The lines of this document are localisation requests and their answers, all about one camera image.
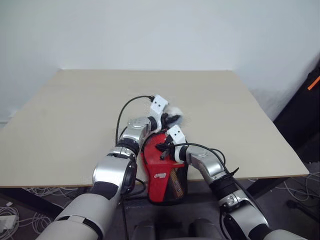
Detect large black fabric object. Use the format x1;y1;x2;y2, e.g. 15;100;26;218
273;65;320;165

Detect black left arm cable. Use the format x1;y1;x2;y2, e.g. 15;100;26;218
115;95;157;240

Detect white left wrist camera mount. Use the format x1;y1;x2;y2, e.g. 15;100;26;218
149;94;170;133

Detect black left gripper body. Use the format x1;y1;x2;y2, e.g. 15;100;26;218
159;112;174;131

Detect black metal table frame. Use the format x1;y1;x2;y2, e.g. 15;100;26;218
0;174;311;220

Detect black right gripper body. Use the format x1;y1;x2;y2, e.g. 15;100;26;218
163;134;179;160

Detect black floor stand base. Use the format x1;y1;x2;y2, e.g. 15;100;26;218
286;199;320;221

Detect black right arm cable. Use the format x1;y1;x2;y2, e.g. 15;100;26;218
171;141;241;181

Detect tangled white floor cables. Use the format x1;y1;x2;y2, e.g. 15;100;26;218
0;185;77;234

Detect thin white floor cables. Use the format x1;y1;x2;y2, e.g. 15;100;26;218
281;171;320;209

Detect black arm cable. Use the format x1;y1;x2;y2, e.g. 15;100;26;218
171;141;241;181
115;95;157;240

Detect orange tag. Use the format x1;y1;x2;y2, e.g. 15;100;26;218
307;75;320;91

